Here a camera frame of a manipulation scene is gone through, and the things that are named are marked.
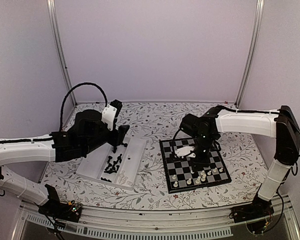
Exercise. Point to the left aluminium frame post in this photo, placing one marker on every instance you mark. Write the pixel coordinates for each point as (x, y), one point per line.
(58, 44)

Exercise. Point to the aluminium frame post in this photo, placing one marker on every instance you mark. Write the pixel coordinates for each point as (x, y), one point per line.
(252, 48)
(58, 44)

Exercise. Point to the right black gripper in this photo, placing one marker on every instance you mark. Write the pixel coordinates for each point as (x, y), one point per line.
(199, 163)

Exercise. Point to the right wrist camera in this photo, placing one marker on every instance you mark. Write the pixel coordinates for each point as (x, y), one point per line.
(186, 151)

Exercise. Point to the front aluminium rail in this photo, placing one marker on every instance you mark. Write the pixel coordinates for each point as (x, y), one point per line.
(202, 223)

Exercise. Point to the pile of white chess pieces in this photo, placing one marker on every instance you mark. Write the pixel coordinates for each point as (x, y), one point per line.
(125, 180)

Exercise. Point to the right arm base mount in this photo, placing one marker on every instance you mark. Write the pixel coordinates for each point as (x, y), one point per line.
(258, 214)

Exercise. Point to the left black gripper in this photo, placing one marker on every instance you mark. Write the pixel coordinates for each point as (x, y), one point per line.
(119, 135)

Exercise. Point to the right aluminium frame post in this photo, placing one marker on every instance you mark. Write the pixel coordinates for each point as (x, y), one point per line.
(252, 48)

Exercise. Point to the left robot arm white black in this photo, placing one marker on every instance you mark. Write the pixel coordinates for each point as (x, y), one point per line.
(27, 150)

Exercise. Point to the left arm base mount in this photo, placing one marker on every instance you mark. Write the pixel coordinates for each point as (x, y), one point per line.
(69, 211)

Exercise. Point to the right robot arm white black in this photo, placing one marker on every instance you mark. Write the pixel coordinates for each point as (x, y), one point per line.
(278, 124)

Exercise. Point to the pile of black chess pieces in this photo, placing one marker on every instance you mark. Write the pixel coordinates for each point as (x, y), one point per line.
(112, 165)

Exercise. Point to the clear plastic piece tray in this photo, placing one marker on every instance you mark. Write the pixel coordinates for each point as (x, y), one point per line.
(90, 167)

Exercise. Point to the white bishop piece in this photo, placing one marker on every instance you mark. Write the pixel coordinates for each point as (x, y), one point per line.
(198, 180)

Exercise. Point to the floral patterned table mat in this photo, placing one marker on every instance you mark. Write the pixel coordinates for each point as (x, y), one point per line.
(159, 121)

